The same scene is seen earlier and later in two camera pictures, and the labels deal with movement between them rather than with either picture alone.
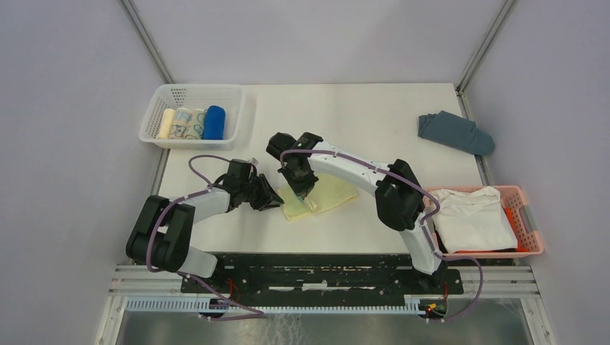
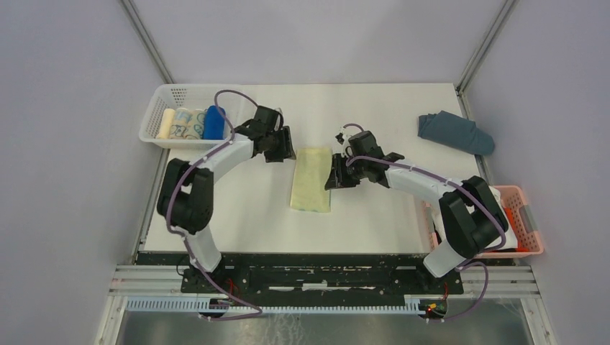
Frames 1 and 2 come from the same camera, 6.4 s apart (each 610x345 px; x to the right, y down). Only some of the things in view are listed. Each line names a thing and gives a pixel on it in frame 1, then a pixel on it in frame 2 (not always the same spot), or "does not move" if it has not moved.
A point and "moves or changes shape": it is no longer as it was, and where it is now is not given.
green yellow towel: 330,190 moves or changes shape
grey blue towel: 455,131 does not move
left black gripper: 269,198 -> 286,151
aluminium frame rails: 480,282 does not move
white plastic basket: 193,116 does not move
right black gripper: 301,189 -> 337,177
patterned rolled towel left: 180,123 does not move
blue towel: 214,123 does not move
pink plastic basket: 519,212 does not move
